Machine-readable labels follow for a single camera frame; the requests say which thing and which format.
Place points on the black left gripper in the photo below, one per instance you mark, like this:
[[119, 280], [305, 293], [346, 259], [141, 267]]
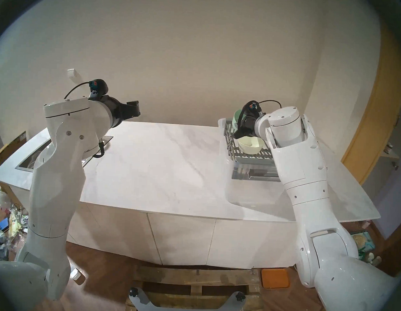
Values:
[[123, 110]]

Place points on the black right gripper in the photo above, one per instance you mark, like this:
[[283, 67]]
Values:
[[249, 124]]

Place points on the mint green plastic bowl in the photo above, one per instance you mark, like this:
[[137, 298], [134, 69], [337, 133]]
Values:
[[236, 120]]

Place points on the cream plastic bowl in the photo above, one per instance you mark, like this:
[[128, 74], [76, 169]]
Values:
[[251, 145]]

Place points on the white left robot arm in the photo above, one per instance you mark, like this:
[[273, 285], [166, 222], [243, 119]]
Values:
[[55, 184]]

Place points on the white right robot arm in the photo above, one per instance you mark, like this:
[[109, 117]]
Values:
[[304, 180]]

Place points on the grey dish drying rack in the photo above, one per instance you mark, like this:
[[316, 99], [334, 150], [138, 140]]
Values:
[[249, 160]]

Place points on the stainless steel sink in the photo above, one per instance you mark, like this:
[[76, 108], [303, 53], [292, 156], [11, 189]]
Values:
[[26, 162]]

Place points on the brown cardboard box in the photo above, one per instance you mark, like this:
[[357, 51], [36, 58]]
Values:
[[9, 150]]

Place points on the white counter cabinet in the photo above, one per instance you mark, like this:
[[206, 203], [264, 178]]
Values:
[[171, 237]]

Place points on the orange plastic tray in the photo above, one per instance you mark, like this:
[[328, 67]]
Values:
[[275, 278]]

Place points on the white plastic bag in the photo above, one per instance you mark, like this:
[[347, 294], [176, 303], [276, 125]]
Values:
[[2, 198]]

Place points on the wooden pallet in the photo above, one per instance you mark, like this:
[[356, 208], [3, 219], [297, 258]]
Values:
[[189, 276]]

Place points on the yellow snack packet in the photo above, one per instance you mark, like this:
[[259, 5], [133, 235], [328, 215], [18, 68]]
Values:
[[14, 222]]

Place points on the teal food box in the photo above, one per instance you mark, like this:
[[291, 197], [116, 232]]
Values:
[[363, 241]]

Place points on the clear plastic cup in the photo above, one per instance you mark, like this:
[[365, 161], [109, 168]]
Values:
[[77, 276]]

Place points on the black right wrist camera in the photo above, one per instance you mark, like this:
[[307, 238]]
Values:
[[253, 106]]

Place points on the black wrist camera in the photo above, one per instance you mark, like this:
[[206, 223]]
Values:
[[253, 106], [98, 87]]

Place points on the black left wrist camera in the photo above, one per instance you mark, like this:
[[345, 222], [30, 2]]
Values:
[[98, 87]]

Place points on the white wall switch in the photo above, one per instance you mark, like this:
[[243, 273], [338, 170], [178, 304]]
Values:
[[71, 73]]

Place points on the wooden door frame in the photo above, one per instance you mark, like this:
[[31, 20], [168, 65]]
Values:
[[378, 130]]

